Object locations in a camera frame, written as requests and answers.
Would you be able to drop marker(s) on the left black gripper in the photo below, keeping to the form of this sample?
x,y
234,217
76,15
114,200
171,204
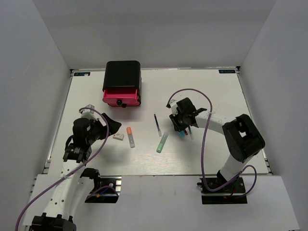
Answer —
x,y
113,126

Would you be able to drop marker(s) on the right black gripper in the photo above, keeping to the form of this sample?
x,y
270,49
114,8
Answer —
x,y
174,119

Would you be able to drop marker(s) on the green pen refill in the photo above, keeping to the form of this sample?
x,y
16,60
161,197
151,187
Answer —
x,y
190,133

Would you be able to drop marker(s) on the blue highlighter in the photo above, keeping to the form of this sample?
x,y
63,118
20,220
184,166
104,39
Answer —
x,y
182,135

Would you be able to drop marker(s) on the orange highlighter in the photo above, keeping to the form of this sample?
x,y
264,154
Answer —
x,y
130,137

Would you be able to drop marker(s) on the purple pen refill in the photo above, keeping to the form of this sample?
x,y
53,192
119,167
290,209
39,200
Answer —
x,y
157,125

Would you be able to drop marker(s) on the pink top drawer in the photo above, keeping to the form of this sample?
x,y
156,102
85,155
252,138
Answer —
x,y
125,95

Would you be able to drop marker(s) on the pink drawer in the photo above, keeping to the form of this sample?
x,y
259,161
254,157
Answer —
x,y
124,105
125,95

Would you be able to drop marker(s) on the green highlighter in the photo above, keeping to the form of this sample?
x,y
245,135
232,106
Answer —
x,y
162,142

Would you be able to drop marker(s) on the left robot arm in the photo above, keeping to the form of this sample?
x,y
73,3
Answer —
x,y
76,180

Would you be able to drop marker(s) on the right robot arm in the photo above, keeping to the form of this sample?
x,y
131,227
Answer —
x,y
243,139

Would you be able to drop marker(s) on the white staples box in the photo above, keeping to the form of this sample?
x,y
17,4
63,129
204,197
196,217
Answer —
x,y
118,136

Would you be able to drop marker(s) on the pink bottom drawer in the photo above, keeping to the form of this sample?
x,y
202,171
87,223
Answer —
x,y
124,105

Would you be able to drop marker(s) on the black drawer cabinet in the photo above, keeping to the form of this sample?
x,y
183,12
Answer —
x,y
120,74

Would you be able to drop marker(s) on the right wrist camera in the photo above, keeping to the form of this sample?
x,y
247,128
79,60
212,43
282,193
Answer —
x,y
172,104

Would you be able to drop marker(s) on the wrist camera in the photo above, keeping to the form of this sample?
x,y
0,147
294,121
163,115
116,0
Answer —
x,y
172,104
88,113

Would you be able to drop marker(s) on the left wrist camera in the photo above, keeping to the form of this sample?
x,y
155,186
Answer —
x,y
88,113

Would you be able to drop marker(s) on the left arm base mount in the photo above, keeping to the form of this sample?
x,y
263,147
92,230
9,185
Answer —
x,y
106,191

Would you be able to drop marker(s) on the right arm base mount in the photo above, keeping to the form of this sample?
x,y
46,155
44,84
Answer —
x,y
229,195

